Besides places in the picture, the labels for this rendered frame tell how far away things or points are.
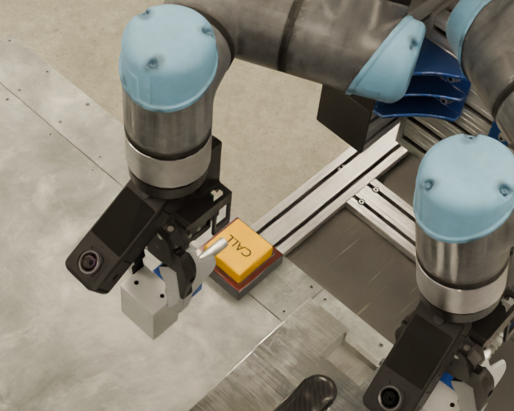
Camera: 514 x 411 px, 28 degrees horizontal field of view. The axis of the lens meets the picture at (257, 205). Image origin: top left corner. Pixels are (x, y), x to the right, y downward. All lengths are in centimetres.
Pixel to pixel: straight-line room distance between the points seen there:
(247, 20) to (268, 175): 153
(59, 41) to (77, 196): 136
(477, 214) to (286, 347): 42
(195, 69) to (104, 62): 182
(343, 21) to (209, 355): 50
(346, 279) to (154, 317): 97
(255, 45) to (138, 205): 18
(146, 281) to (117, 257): 14
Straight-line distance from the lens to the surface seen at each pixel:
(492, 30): 87
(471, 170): 76
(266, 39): 86
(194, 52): 79
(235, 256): 123
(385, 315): 195
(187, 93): 80
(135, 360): 120
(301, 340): 112
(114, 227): 94
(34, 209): 132
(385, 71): 85
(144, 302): 105
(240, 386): 109
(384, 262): 202
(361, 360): 115
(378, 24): 85
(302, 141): 245
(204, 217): 96
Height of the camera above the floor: 186
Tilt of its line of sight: 53 degrees down
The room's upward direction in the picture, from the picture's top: 7 degrees clockwise
